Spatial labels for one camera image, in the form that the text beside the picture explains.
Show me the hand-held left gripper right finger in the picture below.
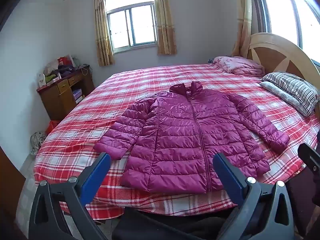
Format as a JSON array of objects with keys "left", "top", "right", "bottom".
[{"left": 213, "top": 152, "right": 297, "bottom": 240}]

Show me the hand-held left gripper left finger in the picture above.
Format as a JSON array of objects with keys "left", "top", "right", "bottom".
[{"left": 29, "top": 152, "right": 111, "bottom": 240}]

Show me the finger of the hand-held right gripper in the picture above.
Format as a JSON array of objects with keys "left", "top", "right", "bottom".
[{"left": 297, "top": 143, "right": 320, "bottom": 173}]

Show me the magenta puffer jacket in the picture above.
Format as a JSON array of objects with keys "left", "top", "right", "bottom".
[{"left": 94, "top": 81, "right": 290, "bottom": 194}]

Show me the pile of dark clothes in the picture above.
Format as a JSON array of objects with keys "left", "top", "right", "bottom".
[{"left": 44, "top": 60, "right": 77, "bottom": 80}]

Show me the grey cloth bundle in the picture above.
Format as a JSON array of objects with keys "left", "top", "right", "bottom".
[{"left": 30, "top": 132, "right": 47, "bottom": 155}]

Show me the striped pillow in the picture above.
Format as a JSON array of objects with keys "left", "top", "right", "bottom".
[{"left": 260, "top": 72, "right": 319, "bottom": 117}]

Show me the grey floral pillow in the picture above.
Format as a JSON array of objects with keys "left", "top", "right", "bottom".
[{"left": 259, "top": 81, "right": 310, "bottom": 117}]

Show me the dark cloth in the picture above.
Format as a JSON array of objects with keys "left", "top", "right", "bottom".
[{"left": 112, "top": 206, "right": 240, "bottom": 240}]

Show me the red plaid bed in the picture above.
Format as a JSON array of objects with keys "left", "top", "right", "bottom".
[{"left": 34, "top": 64, "right": 320, "bottom": 220}]

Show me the stack of books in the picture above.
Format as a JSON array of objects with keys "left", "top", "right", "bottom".
[{"left": 72, "top": 89, "right": 84, "bottom": 103}]

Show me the brown wooden desk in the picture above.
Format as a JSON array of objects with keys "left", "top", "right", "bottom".
[{"left": 37, "top": 65, "right": 95, "bottom": 122}]

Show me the wooden headboard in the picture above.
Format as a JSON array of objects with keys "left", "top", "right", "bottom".
[{"left": 246, "top": 32, "right": 320, "bottom": 100}]

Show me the white box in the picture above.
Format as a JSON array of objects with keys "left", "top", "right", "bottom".
[{"left": 37, "top": 72, "right": 47, "bottom": 88}]

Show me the pink folded blanket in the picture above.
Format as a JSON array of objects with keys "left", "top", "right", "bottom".
[{"left": 212, "top": 56, "right": 265, "bottom": 77}]

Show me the yellow floral curtain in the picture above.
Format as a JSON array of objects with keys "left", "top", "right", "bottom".
[
  {"left": 232, "top": 0, "right": 253, "bottom": 58},
  {"left": 93, "top": 0, "right": 115, "bottom": 67},
  {"left": 153, "top": 0, "right": 178, "bottom": 55}
]

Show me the large window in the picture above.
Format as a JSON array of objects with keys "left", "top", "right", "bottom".
[{"left": 250, "top": 0, "right": 320, "bottom": 58}]

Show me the small sliding window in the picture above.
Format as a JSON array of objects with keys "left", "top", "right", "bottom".
[{"left": 104, "top": 0, "right": 158, "bottom": 53}]

